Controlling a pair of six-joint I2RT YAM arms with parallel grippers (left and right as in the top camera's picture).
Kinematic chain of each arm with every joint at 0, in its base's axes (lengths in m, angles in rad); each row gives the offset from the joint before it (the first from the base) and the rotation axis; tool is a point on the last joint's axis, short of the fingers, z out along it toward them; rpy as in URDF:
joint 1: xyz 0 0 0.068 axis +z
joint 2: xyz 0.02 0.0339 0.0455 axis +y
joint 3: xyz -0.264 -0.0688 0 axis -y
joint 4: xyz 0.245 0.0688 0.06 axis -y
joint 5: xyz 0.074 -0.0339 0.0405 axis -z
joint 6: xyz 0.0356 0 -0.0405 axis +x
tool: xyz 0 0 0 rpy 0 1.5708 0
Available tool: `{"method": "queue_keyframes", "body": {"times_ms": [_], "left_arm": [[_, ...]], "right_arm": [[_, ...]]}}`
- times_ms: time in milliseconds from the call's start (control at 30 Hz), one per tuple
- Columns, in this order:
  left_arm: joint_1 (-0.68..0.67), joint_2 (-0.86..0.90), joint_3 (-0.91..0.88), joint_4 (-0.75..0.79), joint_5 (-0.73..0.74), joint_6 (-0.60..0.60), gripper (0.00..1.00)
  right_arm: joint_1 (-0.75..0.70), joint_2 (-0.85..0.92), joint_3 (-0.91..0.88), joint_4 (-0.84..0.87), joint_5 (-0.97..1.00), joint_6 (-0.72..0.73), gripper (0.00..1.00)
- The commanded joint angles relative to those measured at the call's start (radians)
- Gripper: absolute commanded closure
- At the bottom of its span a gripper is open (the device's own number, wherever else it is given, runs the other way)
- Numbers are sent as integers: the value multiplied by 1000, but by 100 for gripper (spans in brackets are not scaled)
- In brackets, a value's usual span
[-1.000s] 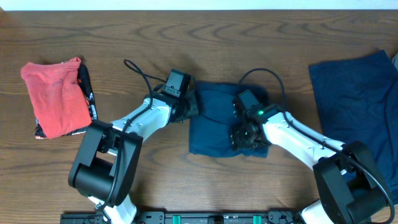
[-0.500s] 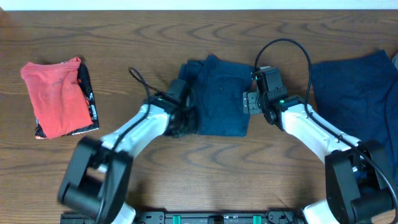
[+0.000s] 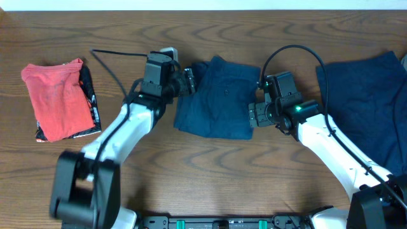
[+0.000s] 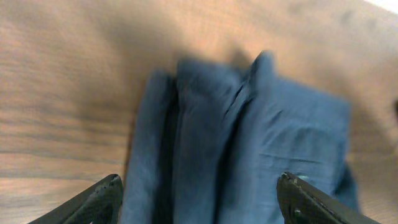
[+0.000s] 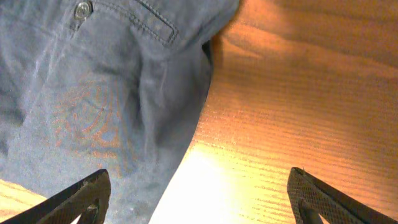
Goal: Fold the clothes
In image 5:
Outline dark blue denim shorts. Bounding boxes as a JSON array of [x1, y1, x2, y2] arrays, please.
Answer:
[[1, 0, 239, 223]]

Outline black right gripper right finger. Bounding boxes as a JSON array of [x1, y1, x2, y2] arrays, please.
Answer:
[[287, 167, 397, 224]]

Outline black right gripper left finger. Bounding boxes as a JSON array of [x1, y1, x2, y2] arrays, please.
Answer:
[[2, 169, 111, 224]]

